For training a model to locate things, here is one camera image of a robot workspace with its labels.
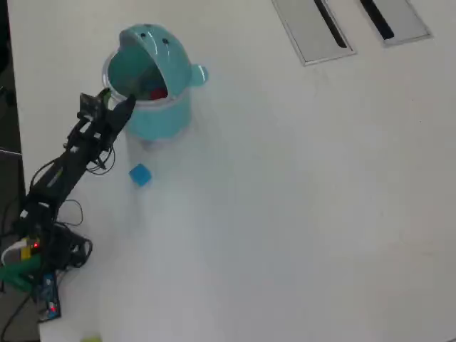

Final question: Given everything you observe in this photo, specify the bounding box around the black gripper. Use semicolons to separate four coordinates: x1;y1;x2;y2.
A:
81;88;137;153

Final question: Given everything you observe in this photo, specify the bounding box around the blue lego block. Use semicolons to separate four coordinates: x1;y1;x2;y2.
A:
128;163;154;188

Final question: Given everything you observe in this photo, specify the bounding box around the teal whale-shaped bin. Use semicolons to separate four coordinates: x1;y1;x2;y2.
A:
102;23;210;150

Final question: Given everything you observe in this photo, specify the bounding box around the green table clamp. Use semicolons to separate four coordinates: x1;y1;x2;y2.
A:
0;256;42;291

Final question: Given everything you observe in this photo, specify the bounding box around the blue controller circuit board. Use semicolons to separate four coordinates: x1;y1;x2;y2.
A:
33;272;63;323

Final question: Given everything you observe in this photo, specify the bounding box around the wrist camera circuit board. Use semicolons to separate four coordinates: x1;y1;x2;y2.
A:
77;92;106;121

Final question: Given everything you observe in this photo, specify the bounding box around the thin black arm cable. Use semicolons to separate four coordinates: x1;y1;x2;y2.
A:
85;142;117;176

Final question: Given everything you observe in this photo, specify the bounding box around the black cable loop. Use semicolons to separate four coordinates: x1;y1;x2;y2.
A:
53;199;85;227

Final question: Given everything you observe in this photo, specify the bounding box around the white cable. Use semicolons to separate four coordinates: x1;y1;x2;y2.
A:
0;239;29;266

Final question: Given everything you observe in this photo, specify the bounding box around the grey table cable cover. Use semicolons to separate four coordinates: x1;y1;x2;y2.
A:
271;0;358;68
358;0;432;48

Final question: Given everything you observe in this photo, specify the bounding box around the black floor cable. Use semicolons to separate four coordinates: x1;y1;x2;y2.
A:
0;291;36;336

